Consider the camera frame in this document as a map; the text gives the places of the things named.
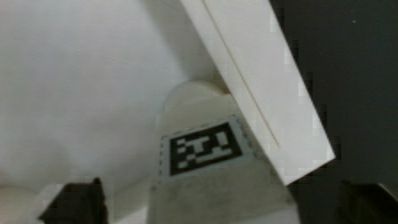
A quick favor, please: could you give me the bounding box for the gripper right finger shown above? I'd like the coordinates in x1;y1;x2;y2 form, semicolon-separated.
338;181;398;224

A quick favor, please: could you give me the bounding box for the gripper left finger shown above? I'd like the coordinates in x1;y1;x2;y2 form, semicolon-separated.
38;178;109;224

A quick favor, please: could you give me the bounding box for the white table leg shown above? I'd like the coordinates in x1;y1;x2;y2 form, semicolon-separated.
148;81;301;224

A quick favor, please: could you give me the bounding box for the white square tabletop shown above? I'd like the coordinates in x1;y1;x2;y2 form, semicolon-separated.
0;0;219;224

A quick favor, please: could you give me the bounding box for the white right fence bar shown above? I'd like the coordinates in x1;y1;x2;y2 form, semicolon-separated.
182;0;337;183

